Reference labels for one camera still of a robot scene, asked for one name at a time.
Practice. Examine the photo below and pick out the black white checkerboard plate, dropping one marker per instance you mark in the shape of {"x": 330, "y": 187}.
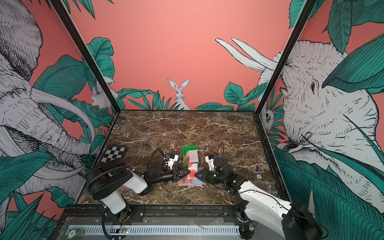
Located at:
{"x": 113, "y": 152}

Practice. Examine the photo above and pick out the white slotted cable duct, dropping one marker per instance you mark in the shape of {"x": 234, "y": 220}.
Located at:
{"x": 136, "y": 230}

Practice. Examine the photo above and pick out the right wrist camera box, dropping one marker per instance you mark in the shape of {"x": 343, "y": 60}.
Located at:
{"x": 210, "y": 161}

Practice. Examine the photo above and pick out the red triangle warning sticker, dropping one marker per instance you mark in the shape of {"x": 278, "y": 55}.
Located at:
{"x": 258, "y": 170}

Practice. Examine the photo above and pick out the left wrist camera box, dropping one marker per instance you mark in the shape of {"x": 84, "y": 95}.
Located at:
{"x": 171, "y": 160}

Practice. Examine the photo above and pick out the black frame post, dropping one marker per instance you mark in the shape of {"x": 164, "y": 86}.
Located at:
{"x": 301, "y": 21}
{"x": 67, "y": 21}

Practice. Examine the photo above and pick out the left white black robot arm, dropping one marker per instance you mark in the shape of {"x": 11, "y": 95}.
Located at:
{"x": 103, "y": 183}

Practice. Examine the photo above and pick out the white red credit card stack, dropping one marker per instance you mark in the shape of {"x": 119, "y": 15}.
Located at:
{"x": 191, "y": 156}

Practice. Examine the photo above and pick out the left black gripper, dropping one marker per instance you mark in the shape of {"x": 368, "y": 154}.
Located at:
{"x": 176, "y": 173}

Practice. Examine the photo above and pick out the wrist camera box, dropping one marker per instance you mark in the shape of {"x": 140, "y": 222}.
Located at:
{"x": 171, "y": 160}
{"x": 210, "y": 161}

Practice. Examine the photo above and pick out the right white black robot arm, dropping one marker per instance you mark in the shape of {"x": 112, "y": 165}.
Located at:
{"x": 292, "y": 221}

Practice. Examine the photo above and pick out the right black frame post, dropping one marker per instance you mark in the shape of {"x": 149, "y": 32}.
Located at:
{"x": 301, "y": 21}

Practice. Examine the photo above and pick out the pink leather card holder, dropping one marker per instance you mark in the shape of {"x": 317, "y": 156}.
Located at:
{"x": 198, "y": 182}

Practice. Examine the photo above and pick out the green plastic tray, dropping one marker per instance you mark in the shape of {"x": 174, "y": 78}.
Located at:
{"x": 185, "y": 149}

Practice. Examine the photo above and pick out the left black frame post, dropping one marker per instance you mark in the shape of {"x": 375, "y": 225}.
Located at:
{"x": 67, "y": 21}

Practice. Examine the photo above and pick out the black front mounting rail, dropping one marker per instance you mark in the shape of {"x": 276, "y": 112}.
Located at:
{"x": 137, "y": 212}

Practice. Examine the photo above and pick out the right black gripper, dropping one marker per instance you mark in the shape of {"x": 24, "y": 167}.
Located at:
{"x": 206, "y": 178}

